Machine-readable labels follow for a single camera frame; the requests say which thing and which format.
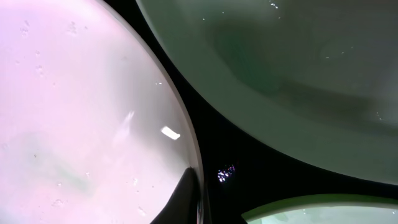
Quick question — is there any round black tray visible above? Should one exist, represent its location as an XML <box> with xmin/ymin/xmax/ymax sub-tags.
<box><xmin>110</xmin><ymin>1</ymin><xmax>397</xmax><ymax>223</ymax></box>

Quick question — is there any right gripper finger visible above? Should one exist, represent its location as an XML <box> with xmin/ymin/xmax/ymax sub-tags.
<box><xmin>150</xmin><ymin>167</ymin><xmax>199</xmax><ymax>224</ymax></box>

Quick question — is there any mint green plate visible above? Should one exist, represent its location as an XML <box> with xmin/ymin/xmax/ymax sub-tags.
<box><xmin>138</xmin><ymin>0</ymin><xmax>397</xmax><ymax>184</ymax></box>
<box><xmin>242</xmin><ymin>194</ymin><xmax>397</xmax><ymax>224</ymax></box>

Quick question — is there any white plate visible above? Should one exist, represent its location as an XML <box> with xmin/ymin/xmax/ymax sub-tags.
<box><xmin>1</xmin><ymin>0</ymin><xmax>203</xmax><ymax>224</ymax></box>

